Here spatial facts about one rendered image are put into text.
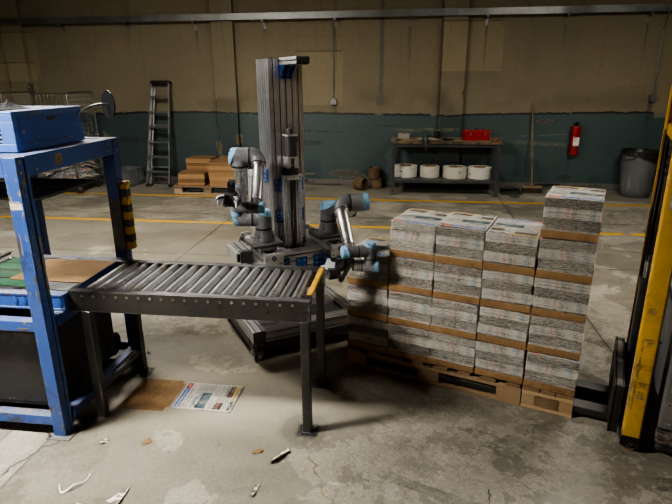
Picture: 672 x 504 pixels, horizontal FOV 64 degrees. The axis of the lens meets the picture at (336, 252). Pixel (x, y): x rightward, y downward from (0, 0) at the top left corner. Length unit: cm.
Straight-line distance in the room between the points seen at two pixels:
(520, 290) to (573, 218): 50
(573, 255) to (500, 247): 38
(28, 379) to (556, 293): 299
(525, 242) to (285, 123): 180
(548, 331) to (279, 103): 226
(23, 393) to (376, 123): 767
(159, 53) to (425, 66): 476
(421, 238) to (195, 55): 788
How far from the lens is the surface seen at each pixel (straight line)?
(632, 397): 326
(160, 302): 306
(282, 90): 386
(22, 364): 354
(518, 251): 320
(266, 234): 374
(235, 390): 361
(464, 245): 325
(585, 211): 311
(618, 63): 1044
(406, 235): 334
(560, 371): 344
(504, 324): 336
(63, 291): 332
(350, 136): 998
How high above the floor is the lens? 190
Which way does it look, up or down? 18 degrees down
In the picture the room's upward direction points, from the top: straight up
